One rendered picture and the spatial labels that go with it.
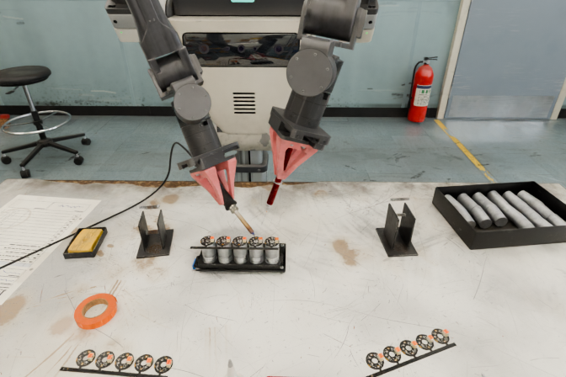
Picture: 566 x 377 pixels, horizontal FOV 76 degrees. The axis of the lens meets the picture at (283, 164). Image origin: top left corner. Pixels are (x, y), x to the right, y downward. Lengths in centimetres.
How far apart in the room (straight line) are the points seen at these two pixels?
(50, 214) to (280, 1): 75
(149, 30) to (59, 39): 307
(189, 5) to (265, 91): 30
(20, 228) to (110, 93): 280
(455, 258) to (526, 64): 307
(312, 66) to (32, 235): 68
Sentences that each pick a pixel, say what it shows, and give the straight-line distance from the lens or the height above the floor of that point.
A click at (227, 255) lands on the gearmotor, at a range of 66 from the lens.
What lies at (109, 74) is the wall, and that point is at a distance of 359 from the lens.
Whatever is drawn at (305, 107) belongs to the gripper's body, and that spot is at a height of 105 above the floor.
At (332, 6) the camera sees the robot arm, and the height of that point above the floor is 118.
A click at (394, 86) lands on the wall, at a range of 339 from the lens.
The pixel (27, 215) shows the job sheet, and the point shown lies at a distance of 97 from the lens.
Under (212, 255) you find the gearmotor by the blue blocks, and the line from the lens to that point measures 66.
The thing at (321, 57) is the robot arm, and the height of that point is 114.
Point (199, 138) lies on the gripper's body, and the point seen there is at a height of 97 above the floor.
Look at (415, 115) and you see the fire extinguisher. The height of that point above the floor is 8.
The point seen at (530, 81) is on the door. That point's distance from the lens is 381.
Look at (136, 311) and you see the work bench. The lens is 66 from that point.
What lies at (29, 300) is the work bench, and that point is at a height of 75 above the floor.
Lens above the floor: 123
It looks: 29 degrees down
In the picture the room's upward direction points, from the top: straight up
